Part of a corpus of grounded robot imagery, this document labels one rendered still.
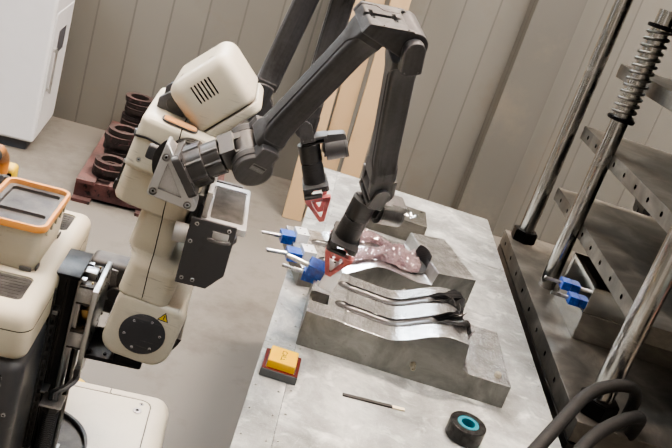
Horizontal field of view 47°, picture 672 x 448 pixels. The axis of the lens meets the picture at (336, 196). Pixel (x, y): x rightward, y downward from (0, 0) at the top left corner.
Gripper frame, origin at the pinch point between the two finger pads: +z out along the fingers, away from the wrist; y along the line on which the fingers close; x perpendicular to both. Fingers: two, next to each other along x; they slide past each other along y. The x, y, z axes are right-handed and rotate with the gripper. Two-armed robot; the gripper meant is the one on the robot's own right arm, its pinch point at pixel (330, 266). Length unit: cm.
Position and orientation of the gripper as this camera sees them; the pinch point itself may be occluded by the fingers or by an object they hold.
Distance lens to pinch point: 178.9
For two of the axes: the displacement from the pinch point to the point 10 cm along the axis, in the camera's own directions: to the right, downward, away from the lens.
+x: -9.1, -4.1, -0.8
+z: -4.0, 8.0, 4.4
